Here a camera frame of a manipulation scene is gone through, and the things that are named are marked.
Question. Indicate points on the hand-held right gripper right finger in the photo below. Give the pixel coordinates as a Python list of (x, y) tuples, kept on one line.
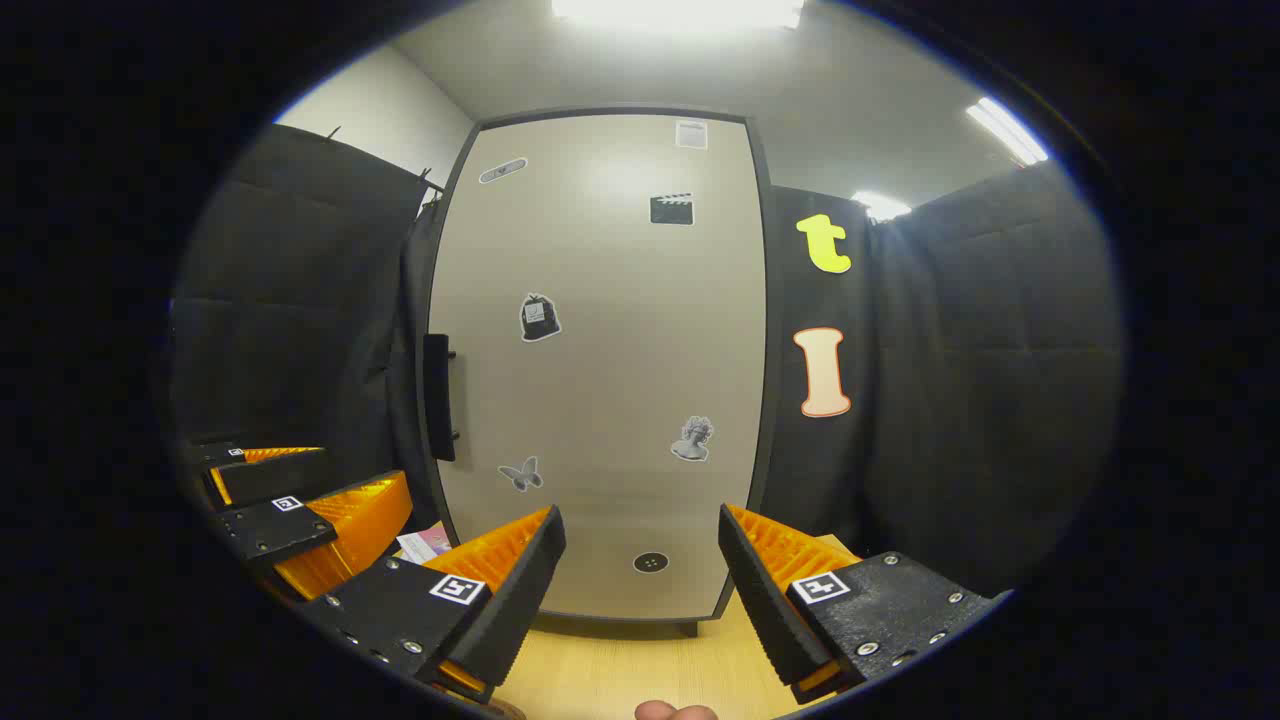
[(765, 610)]

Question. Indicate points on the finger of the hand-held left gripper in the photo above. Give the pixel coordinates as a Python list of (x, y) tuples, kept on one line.
[(275, 480), (265, 535)]

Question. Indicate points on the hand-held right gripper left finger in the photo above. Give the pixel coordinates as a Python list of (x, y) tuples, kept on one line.
[(510, 610)]

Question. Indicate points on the grey cabinet door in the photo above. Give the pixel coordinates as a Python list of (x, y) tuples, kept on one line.
[(600, 380)]

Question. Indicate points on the black backdrop cloth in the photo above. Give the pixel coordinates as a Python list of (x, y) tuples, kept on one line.
[(300, 300)]

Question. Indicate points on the large ceiling light panel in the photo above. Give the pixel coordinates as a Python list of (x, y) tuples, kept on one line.
[(680, 10)]

